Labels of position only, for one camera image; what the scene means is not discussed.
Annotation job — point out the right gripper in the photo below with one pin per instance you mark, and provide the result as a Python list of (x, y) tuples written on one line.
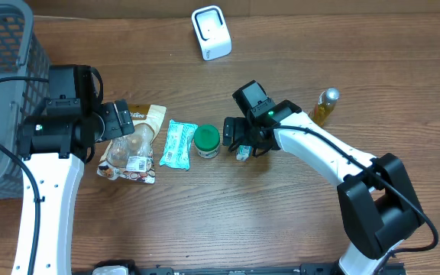
[(241, 125)]

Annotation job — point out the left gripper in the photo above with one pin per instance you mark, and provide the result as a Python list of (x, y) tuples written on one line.
[(114, 128)]

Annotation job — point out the small teal white packet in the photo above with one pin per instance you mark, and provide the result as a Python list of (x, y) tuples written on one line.
[(243, 152)]

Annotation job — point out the green lidded jar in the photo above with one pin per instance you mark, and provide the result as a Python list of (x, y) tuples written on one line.
[(207, 141)]

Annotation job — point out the brown Pantree snack pouch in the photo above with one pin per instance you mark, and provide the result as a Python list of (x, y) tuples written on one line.
[(131, 157)]

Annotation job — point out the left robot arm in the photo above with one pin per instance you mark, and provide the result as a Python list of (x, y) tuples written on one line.
[(55, 143)]

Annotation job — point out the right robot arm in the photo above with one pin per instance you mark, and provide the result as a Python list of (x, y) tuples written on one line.
[(379, 207)]

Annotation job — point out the white barcode scanner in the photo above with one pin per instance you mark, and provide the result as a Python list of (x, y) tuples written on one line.
[(212, 32)]

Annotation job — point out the grey plastic mesh basket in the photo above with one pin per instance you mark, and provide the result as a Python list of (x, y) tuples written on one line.
[(23, 65)]

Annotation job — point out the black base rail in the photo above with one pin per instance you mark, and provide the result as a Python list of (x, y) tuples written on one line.
[(129, 267)]

